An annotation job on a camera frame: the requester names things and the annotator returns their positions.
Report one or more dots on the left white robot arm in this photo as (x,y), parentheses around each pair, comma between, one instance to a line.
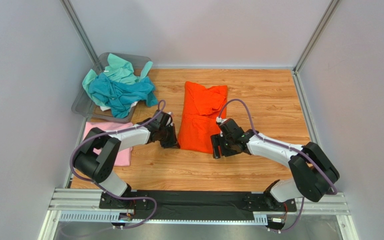
(94,159)

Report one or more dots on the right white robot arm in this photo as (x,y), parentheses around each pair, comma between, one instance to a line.
(313,174)

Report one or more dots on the white cloth in bin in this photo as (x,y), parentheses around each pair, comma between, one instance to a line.
(106,108)

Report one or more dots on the aluminium frame rail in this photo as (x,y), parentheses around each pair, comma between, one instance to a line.
(70,199)

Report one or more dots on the light mint t shirt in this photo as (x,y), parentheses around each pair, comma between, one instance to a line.
(119,70)

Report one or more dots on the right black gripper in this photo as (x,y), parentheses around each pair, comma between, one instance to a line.
(222,145)

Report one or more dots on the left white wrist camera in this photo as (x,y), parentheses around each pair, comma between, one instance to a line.
(169,118)

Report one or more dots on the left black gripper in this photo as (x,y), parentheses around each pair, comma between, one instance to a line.
(173,142)

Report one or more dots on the black base cloth strip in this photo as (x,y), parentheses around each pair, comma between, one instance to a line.
(205,205)

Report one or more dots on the folded pink t shirt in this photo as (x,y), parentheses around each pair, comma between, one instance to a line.
(123,158)

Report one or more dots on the dark teal t shirt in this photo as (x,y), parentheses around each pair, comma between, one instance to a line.
(119,96)

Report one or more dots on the orange t shirt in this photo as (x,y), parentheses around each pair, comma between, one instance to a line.
(201,107)

